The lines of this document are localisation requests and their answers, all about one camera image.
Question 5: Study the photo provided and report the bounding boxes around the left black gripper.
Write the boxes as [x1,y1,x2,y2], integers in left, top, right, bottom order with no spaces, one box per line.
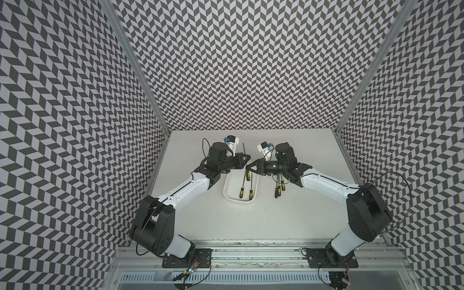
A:
[218,152,250,172]

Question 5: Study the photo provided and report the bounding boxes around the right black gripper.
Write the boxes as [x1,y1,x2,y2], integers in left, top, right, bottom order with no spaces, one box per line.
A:
[245,158,287,175]

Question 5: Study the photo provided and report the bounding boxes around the white plastic storage tray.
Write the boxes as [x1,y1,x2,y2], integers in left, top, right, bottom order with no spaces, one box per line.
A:
[223,169,259,204]

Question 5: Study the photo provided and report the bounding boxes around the file tool yellow black handle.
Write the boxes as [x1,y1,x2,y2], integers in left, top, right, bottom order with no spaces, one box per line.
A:
[249,175,254,201]

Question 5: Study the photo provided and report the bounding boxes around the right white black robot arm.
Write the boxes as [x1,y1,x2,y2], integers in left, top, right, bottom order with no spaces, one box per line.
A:
[246,143,393,267]

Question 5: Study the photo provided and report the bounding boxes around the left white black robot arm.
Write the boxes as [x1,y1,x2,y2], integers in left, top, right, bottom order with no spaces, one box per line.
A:
[129,135,251,264]

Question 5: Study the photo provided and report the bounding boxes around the left base wiring with board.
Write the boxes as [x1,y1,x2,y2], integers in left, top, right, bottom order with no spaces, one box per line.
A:
[172,253,213,290]

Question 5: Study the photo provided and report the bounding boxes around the base wiring with board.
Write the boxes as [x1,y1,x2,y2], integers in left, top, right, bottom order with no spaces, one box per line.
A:
[300,245,352,290]
[172,253,213,290]

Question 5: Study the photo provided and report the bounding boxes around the right base wiring with board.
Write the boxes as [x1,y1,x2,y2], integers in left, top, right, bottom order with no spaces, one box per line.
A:
[300,245,352,290]

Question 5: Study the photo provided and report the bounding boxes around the right wrist camera white blue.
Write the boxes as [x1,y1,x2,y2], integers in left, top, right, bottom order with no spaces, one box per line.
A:
[257,141,274,162]

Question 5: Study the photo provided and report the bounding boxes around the wrist camera white blue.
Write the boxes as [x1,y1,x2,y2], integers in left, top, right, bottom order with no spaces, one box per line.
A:
[224,135,239,156]
[257,141,274,162]

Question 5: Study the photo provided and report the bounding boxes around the left wrist camera white blue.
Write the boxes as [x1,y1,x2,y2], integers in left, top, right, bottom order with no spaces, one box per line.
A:
[224,135,239,156]

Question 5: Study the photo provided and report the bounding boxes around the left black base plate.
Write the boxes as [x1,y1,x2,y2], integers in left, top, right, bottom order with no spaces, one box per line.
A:
[162,248,213,269]

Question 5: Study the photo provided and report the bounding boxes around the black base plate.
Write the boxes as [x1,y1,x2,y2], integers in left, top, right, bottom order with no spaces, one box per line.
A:
[304,248,359,269]
[162,248,213,269]

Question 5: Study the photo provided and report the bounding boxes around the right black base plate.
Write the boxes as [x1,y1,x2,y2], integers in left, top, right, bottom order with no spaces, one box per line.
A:
[304,248,359,269]

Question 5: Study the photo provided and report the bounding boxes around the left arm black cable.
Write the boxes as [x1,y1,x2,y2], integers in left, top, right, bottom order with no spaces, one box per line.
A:
[135,137,211,257]

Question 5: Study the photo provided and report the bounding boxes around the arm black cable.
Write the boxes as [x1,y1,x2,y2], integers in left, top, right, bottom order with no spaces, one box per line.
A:
[135,137,211,257]
[365,171,413,236]

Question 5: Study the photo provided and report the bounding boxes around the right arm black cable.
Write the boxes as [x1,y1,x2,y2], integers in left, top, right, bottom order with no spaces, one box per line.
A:
[365,171,413,236]

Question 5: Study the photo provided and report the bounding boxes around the aluminium front rail frame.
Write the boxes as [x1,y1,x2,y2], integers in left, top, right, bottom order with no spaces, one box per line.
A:
[101,239,421,290]

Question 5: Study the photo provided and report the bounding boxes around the left aluminium corner post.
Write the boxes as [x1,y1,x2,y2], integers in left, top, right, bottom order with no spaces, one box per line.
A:
[99,0,170,135]

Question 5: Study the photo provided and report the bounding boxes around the aluminium corner post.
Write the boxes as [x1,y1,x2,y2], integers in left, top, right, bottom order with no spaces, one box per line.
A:
[333,0,418,136]
[99,0,170,135]

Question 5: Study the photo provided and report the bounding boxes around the right aluminium corner post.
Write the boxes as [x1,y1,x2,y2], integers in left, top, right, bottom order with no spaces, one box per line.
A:
[333,0,418,136]

